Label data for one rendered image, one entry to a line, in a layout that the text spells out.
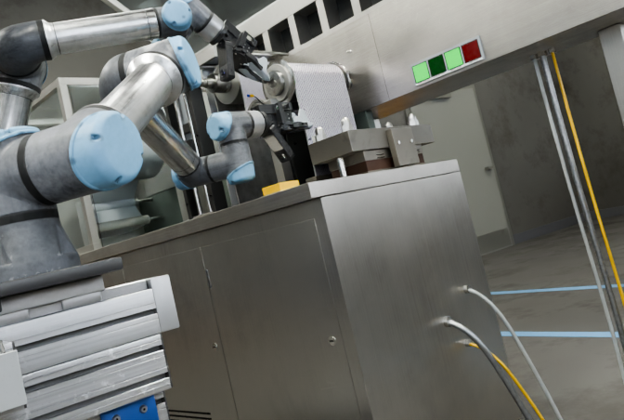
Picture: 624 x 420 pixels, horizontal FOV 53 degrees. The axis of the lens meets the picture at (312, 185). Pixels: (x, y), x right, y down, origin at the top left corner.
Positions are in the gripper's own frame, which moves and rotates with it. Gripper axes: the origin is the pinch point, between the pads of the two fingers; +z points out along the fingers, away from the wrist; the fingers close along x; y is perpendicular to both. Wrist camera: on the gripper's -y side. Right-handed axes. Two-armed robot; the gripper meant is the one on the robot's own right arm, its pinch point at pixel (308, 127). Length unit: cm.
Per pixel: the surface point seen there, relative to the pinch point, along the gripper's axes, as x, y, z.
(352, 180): -26.0, -20.4, -16.4
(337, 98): -0.3, 8.7, 15.6
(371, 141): -19.9, -9.9, 2.6
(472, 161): 277, 6, 567
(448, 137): 282, 41, 535
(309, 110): -0.3, 5.4, 1.7
